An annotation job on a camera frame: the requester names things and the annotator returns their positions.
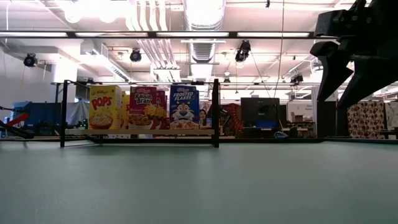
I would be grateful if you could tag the black ceiling spotlight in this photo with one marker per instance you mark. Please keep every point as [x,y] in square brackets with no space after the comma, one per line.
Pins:
[242,51]
[297,79]
[29,60]
[135,55]

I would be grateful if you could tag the grey fabric cover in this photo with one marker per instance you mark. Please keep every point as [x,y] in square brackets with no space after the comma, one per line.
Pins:
[77,112]

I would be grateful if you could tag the magenta Raisin Bran cereal box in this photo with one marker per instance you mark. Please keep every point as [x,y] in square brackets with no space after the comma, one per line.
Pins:
[143,105]
[160,102]

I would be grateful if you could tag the red patterned cloth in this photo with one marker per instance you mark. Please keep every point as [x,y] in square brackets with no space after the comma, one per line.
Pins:
[233,119]

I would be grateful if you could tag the blue Frosted Flakes cereal box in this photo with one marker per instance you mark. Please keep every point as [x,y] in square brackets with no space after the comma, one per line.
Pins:
[184,109]

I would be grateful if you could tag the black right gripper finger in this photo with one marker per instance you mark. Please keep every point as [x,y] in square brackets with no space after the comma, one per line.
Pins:
[335,68]
[370,77]

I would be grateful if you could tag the black cabinet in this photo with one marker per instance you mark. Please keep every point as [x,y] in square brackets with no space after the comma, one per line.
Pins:
[261,109]

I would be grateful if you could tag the person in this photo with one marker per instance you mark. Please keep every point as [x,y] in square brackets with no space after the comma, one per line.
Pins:
[203,116]

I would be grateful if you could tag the cardboard box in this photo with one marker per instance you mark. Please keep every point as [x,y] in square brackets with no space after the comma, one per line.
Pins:
[298,118]

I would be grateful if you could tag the black aluminium station frame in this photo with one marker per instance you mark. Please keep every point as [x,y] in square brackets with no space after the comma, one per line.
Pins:
[280,140]

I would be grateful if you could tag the red and black bracket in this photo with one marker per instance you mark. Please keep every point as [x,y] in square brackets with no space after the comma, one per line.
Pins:
[18,120]

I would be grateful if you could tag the patterned curtain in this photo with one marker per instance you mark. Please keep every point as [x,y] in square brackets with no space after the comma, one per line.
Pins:
[367,121]

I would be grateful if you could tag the green table mat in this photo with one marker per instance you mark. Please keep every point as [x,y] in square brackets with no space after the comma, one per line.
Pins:
[186,186]

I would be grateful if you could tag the silver ventilation duct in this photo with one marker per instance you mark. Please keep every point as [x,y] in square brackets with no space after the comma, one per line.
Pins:
[203,46]

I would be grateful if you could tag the blue partition panel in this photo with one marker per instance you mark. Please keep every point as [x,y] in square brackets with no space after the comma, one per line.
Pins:
[37,113]

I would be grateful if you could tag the wooden shelf board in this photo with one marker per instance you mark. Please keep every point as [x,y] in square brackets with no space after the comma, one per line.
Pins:
[140,132]

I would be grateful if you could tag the black partition panel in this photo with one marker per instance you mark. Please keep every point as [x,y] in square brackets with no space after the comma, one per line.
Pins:
[326,121]

